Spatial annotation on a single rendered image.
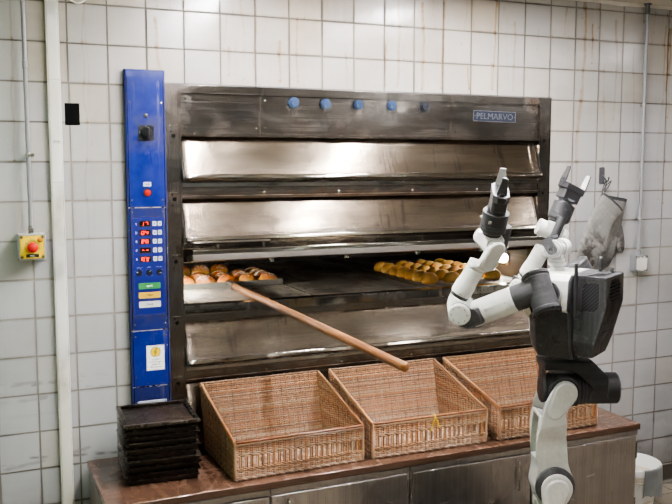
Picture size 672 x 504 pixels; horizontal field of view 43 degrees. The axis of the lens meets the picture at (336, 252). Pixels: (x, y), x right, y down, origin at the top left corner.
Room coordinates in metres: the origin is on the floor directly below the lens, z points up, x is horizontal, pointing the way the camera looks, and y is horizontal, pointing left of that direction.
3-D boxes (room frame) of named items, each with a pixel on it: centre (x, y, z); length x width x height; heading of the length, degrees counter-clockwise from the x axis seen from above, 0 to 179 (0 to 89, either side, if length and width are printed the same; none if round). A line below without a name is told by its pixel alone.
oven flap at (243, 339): (3.90, -0.18, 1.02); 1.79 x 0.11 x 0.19; 114
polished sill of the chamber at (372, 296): (3.92, -0.17, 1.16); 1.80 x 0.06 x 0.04; 114
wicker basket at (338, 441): (3.42, 0.23, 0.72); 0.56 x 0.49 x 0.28; 115
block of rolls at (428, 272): (4.53, -0.54, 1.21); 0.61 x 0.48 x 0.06; 24
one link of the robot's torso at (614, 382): (3.02, -0.88, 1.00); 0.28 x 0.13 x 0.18; 90
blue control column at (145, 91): (4.32, 1.15, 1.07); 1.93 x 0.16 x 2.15; 24
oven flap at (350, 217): (3.90, -0.18, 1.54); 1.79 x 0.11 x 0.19; 114
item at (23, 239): (3.25, 1.17, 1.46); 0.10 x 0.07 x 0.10; 114
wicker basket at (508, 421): (3.90, -0.86, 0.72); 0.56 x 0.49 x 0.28; 115
